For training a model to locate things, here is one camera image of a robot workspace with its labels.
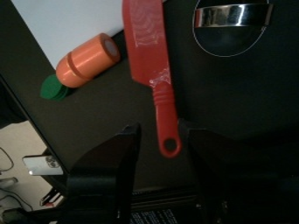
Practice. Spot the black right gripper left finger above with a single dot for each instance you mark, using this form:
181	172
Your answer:
100	175

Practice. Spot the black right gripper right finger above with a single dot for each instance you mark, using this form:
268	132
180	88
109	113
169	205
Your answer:
225	180

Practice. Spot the red toy knife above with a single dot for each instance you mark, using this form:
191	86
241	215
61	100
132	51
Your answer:
149	55

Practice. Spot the white cutting board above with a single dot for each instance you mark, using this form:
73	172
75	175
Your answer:
65	23

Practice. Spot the white rectangular device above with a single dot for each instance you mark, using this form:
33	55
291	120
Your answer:
40	165

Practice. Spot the orange toy carrot green top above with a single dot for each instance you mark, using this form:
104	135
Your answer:
83	65

